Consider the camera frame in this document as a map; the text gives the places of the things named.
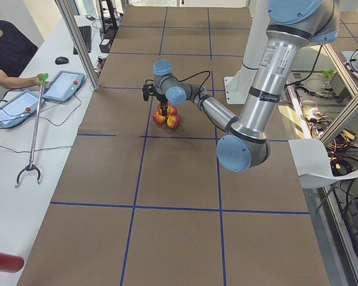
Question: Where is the brown paper table cover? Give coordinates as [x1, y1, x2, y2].
[18, 7, 345, 285]

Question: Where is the top red yellow apple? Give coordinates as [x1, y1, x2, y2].
[167, 105, 177, 116]

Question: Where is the black box with label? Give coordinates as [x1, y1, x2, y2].
[99, 39, 112, 54]

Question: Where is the black keyboard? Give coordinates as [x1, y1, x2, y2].
[78, 26, 92, 53]

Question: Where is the left red yellow apple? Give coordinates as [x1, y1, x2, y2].
[153, 111, 166, 125]

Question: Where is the near blue teach pendant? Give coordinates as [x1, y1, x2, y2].
[0, 90, 38, 129]

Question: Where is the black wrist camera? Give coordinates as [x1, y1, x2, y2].
[142, 83, 156, 102]

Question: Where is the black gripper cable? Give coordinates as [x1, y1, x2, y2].
[177, 70, 212, 90]

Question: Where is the person's hand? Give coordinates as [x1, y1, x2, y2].
[35, 73, 50, 89]

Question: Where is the black computer mouse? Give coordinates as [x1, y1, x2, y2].
[55, 57, 69, 65]

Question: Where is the silver reacher grabber tool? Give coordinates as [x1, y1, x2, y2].
[15, 86, 44, 188]

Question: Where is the far blue teach pendant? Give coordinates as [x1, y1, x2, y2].
[42, 70, 85, 102]

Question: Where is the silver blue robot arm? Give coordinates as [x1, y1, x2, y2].
[152, 1, 341, 172]

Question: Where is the white plastic chair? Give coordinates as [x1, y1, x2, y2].
[288, 139, 358, 189]

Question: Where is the lone red yellow apple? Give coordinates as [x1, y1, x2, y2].
[157, 103, 171, 116]

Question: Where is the person in black shirt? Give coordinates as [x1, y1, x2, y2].
[0, 20, 41, 89]

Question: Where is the red cylinder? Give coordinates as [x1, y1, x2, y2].
[0, 252, 24, 273]

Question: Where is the blue teach pendant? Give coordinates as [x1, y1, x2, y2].
[42, 70, 85, 102]
[0, 90, 38, 129]

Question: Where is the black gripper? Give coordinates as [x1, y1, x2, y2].
[155, 91, 168, 116]

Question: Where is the right red yellow apple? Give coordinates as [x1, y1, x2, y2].
[166, 114, 180, 129]

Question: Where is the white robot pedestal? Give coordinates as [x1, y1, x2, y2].
[224, 0, 269, 104]

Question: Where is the aluminium frame column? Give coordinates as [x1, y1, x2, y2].
[55, 0, 100, 91]

